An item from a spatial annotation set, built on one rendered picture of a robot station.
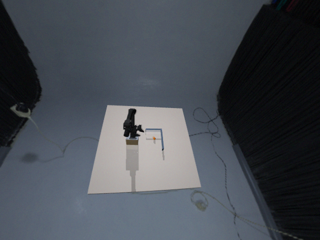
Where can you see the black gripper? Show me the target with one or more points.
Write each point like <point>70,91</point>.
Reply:
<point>134,130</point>

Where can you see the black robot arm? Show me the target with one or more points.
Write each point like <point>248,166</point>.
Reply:
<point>129,122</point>

